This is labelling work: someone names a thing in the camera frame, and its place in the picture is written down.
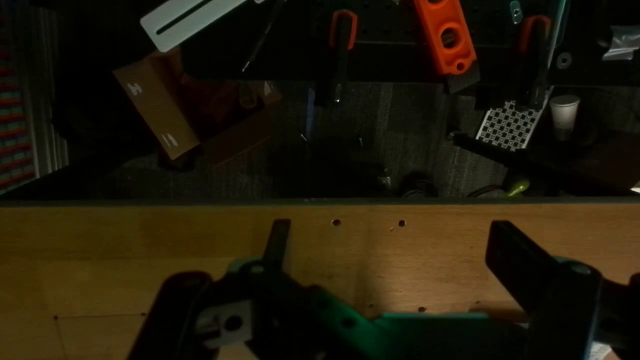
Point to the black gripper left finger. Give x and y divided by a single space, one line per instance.
278 242

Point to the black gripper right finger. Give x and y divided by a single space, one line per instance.
516 261

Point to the white perforated plate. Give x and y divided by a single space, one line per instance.
511 125

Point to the white plastic cup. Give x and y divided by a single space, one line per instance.
564 112

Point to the brown cardboard box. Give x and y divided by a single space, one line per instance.
157 107

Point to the orange plastic holed block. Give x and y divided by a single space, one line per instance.
449 37

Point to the colourful patterned curtain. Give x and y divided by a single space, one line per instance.
21 120

